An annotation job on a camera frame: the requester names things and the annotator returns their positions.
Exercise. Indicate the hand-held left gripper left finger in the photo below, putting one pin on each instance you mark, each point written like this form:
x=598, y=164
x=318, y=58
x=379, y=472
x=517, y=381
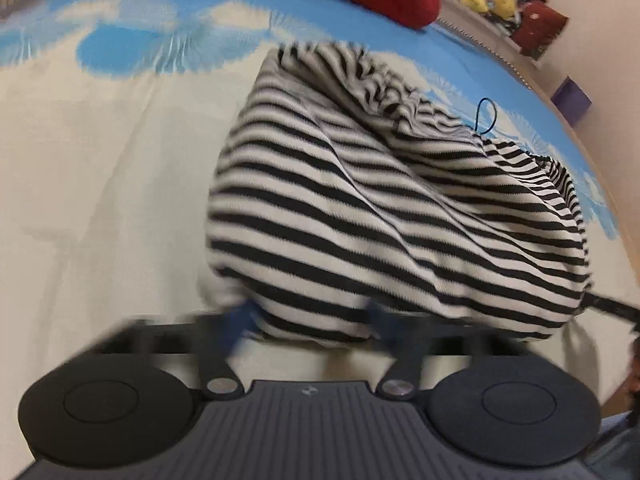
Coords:
x=235, y=322

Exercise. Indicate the white striped hooded cardigan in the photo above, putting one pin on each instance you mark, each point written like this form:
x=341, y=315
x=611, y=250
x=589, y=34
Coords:
x=390, y=210

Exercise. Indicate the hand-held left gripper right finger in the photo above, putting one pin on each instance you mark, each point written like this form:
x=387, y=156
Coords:
x=387, y=327

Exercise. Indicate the blue crane print bed sheet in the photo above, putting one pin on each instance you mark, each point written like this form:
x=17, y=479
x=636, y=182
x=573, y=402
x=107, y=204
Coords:
x=100, y=160

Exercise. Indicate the person's blue-grey clothing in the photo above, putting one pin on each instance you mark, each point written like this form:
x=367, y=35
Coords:
x=617, y=450

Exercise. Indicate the purple box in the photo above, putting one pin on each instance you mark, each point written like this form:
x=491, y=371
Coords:
x=572, y=97

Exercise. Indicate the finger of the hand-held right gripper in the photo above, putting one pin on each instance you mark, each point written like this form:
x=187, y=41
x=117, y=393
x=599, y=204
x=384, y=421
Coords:
x=612, y=305

